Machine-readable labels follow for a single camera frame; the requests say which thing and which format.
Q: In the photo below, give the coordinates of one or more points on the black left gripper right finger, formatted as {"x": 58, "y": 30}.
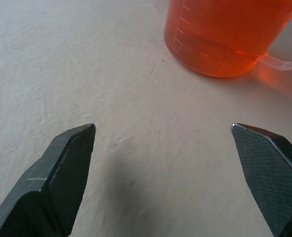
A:
{"x": 271, "y": 177}

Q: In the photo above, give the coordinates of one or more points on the clear measuring cup orange liquid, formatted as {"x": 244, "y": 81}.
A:
{"x": 222, "y": 37}

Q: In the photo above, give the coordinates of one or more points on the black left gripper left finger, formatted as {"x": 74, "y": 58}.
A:
{"x": 52, "y": 187}

